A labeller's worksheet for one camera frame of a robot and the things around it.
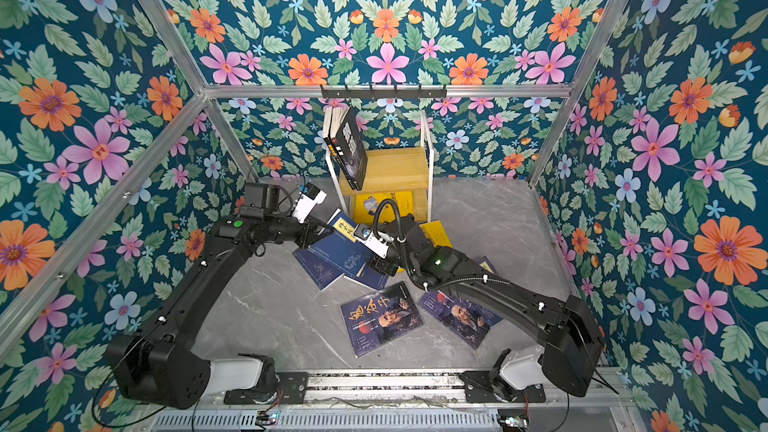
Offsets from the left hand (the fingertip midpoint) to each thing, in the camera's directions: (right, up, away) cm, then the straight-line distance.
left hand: (333, 221), depth 73 cm
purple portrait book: (+36, -29, +10) cm, 47 cm away
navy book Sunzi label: (+2, -7, +3) cm, 8 cm away
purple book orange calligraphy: (+11, -28, +11) cm, 32 cm away
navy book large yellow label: (+6, -18, +19) cm, 27 cm away
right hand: (+10, -5, +2) cm, 11 cm away
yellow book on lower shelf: (+4, +4, +31) cm, 31 cm away
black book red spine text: (0, +18, +5) cm, 19 cm away
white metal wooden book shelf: (+17, +14, +23) cm, 32 cm away
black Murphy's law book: (+2, +20, +9) cm, 22 cm away
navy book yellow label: (-8, -17, +20) cm, 27 cm away
